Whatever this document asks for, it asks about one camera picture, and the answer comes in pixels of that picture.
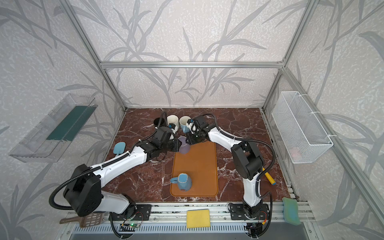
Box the lavender mug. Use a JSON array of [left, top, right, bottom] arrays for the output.
[[178, 136, 191, 155]]

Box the light blue mug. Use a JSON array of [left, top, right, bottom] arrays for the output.
[[179, 116, 191, 134]]

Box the black mug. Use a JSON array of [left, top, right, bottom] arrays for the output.
[[153, 118, 166, 128]]

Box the white ceramic mug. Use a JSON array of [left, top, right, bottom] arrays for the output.
[[167, 115, 180, 129]]

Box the blue speckled mug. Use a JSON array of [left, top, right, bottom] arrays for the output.
[[170, 173, 192, 192]]

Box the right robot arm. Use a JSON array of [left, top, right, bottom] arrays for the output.
[[186, 114, 277, 219]]

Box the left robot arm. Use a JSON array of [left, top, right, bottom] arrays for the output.
[[49, 126, 182, 218]]

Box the orange rubber tray mat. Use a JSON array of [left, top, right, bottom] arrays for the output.
[[170, 141, 219, 197]]

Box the yellow sponge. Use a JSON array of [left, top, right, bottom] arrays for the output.
[[187, 209, 211, 229]]

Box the small green circuit board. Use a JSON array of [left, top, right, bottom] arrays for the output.
[[120, 223, 140, 232]]

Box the green mat in shelf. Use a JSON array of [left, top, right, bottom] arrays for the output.
[[46, 105, 97, 141]]

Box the brown slotted spatula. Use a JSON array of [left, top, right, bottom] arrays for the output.
[[59, 213, 104, 228]]

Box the green sponge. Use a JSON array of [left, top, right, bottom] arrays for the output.
[[282, 198, 301, 226]]

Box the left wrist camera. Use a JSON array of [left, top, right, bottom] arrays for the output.
[[168, 123, 179, 140]]

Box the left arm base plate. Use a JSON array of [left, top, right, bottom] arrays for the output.
[[109, 204, 152, 222]]

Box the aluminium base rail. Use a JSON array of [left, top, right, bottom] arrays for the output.
[[59, 201, 319, 235]]

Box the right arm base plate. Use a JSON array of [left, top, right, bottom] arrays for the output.
[[228, 203, 270, 221]]

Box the yellow handled tool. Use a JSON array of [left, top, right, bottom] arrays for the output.
[[265, 172, 276, 186]]

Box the clear acrylic wall shelf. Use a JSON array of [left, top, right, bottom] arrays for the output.
[[9, 94, 98, 163]]

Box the white wire basket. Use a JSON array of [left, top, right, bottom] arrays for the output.
[[272, 91, 334, 164]]

